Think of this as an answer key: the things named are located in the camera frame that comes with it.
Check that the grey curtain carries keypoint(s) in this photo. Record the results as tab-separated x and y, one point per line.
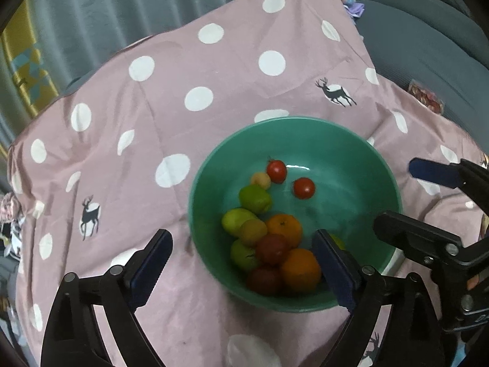
95	15

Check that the green plastic bowl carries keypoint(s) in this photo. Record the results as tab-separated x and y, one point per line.
344	183

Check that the green jujube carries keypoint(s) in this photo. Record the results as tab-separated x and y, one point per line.
235	221
255	198
242	256
337	241

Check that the red cherry tomato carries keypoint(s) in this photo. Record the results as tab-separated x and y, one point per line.
276	171
272	249
304	187
264	280

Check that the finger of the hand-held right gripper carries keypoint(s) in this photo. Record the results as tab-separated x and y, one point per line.
412	231
431	172

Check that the grey sofa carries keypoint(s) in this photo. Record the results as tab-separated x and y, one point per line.
420	46

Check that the pink polka dot cloth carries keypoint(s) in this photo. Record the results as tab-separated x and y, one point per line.
229	65

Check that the red snack packet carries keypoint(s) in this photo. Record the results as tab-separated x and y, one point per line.
426	97

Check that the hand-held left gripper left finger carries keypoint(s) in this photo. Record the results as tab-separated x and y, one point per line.
151	271

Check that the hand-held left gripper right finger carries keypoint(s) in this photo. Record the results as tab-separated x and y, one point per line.
336	271

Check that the orange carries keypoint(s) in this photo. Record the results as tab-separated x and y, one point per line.
286	228
301	271

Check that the small tan longan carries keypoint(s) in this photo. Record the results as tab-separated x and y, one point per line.
253	232
261	180

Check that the pile of printed cloths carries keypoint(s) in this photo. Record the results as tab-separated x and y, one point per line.
11	214

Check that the yellow patterned curtain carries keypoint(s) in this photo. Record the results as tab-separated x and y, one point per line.
26	76

